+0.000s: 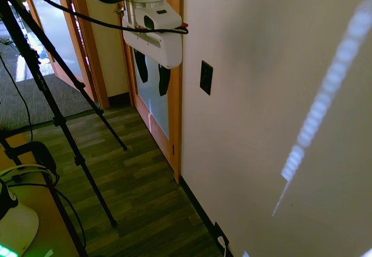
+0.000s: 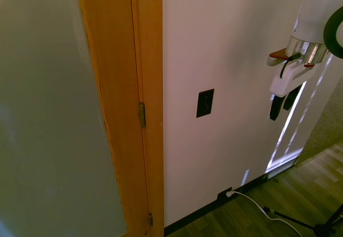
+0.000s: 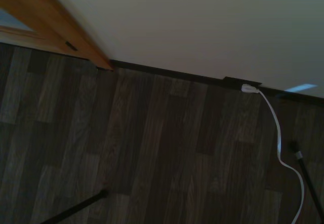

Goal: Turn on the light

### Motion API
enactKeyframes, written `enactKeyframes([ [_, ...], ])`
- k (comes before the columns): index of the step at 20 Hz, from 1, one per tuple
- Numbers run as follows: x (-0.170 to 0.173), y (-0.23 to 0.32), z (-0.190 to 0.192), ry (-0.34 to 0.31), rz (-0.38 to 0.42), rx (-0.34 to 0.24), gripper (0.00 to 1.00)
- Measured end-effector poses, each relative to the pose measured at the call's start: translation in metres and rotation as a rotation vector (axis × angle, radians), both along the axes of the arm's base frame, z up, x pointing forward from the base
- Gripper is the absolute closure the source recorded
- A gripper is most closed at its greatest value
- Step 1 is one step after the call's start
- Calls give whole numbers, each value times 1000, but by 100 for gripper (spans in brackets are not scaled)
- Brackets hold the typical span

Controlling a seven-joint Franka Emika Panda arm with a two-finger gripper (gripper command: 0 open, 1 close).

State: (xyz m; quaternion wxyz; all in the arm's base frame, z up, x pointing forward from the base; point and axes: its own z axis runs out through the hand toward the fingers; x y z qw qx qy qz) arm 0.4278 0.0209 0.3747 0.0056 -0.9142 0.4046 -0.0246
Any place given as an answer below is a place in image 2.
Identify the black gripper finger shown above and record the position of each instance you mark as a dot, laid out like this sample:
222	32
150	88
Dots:
291	97
275	108

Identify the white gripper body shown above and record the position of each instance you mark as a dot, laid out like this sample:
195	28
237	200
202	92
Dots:
287	80

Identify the black baseboard strip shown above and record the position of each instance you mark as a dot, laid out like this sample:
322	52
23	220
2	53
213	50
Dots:
227	196

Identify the black tripod stand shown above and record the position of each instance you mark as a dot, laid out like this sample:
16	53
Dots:
316	221

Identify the brass door hinge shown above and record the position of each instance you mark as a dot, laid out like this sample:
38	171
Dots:
150	219
142	115

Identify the white door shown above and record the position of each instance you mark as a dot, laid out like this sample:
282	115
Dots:
48	108

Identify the black wall light switch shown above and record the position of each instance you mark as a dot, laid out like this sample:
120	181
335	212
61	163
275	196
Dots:
204	103

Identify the black wall outlet plate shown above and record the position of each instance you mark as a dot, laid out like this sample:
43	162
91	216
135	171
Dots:
224	192

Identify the wooden door frame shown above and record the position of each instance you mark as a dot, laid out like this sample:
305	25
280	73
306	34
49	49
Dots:
128	108

